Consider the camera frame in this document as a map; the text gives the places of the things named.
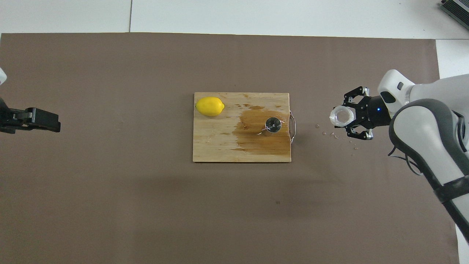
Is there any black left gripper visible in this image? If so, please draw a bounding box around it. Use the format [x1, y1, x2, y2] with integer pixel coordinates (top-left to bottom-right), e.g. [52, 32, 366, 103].
[0, 96, 61, 133]

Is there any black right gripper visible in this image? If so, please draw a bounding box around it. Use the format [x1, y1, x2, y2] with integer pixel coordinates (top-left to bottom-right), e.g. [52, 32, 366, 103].
[343, 86, 391, 141]

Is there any steel double jigger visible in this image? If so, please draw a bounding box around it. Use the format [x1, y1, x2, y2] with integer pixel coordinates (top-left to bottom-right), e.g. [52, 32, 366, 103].
[256, 117, 283, 138]

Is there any brown paper table mat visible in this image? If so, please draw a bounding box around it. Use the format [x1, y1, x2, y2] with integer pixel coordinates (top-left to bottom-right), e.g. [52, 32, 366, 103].
[0, 32, 461, 264]

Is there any grey finned metal box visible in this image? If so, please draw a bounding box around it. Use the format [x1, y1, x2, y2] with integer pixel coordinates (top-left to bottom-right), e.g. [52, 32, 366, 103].
[439, 0, 469, 31]

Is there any wooden cutting board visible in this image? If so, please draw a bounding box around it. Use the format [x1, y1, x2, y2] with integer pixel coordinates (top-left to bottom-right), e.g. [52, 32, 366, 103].
[193, 92, 296, 163]

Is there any yellow lemon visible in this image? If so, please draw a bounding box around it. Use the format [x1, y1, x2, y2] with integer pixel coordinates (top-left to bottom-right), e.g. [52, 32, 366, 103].
[195, 96, 225, 117]

